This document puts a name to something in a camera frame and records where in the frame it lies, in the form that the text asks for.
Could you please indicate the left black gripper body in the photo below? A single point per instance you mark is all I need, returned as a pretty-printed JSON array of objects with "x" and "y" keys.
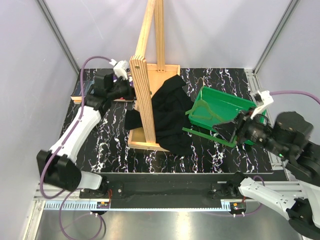
[{"x": 122, "y": 90}]

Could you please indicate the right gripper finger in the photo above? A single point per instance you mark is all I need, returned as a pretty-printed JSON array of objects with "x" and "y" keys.
[
  {"x": 227, "y": 126},
  {"x": 229, "y": 136}
]

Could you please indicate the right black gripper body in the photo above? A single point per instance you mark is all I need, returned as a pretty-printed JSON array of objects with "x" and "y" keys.
[{"x": 254, "y": 130}]

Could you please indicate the green clothes hanger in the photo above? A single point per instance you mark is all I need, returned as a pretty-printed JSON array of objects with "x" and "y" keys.
[{"x": 211, "y": 107}]

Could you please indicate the black t shirt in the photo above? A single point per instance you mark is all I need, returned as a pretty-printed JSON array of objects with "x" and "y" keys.
[{"x": 169, "y": 105}]

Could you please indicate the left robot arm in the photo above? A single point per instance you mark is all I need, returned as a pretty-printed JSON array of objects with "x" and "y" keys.
[{"x": 57, "y": 165}]

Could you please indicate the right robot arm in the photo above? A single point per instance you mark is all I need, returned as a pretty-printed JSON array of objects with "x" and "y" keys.
[{"x": 289, "y": 140}]

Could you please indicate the wooden hanger stand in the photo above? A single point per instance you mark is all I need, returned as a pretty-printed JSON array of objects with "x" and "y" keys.
[{"x": 149, "y": 77}]

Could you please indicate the purple cartoon book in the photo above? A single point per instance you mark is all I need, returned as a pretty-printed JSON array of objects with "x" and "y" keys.
[{"x": 131, "y": 83}]

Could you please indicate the green plastic tray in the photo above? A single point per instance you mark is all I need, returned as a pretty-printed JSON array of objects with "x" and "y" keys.
[{"x": 243, "y": 105}]

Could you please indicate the dark blue book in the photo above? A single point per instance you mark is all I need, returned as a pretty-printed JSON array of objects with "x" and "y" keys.
[{"x": 76, "y": 95}]

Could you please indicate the black marble mat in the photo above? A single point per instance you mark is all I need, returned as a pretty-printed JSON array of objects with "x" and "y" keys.
[{"x": 106, "y": 148}]

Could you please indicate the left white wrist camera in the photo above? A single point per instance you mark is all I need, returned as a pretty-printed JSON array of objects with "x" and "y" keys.
[{"x": 120, "y": 68}]

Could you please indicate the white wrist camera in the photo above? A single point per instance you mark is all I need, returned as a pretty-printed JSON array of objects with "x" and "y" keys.
[
  {"x": 262, "y": 99},
  {"x": 120, "y": 68}
]

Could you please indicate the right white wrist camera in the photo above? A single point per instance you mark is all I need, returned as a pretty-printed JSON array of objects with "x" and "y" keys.
[{"x": 262, "y": 99}]

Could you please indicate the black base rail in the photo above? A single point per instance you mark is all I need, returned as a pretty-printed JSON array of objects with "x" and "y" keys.
[{"x": 166, "y": 191}]

